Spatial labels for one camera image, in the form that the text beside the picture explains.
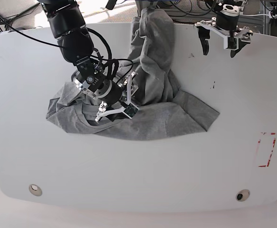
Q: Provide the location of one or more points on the black silver gripper body right side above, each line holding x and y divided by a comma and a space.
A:
93, 81

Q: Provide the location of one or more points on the black silver gripper body left side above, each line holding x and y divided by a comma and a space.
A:
227, 16

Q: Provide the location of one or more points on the grey T-shirt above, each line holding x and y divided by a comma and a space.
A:
164, 109

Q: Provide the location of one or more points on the left table grommet hole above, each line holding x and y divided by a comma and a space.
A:
35, 190

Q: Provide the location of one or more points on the table grommet hole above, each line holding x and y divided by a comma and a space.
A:
35, 190
242, 195

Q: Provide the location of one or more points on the red tape rectangle marker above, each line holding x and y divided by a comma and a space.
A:
265, 148

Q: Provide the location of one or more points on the black tripod legs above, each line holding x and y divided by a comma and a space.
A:
20, 14

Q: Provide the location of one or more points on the right table grommet hole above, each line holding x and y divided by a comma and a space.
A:
242, 195

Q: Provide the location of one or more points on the wrist camera board left side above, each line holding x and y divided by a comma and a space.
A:
230, 43

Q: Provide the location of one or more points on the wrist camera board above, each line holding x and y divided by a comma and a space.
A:
230, 43
130, 111

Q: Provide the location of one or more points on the wrist camera board right side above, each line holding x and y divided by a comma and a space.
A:
130, 111

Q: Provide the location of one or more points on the aluminium frame stand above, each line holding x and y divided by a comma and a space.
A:
141, 4

